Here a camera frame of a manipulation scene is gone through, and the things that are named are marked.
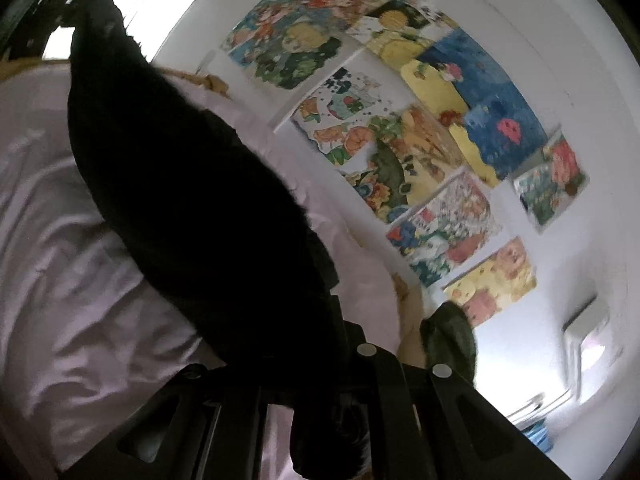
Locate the dark green garment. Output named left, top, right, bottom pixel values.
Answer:
left=419, top=301, right=479, bottom=387

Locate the wooden bed frame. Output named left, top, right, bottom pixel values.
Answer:
left=0, top=55, right=432, bottom=367

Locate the white air conditioner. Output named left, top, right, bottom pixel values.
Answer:
left=560, top=294, right=627, bottom=402

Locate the black padded jacket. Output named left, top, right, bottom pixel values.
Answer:
left=67, top=0, right=372, bottom=480

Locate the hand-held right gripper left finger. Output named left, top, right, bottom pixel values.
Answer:
left=65, top=362, right=267, bottom=480

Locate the pink bed cover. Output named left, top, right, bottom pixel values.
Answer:
left=0, top=67, right=422, bottom=480

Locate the group of colourful wall drawings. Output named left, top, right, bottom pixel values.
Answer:
left=220, top=0, right=592, bottom=329

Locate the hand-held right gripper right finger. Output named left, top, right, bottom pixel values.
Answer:
left=340, top=324, right=572, bottom=480

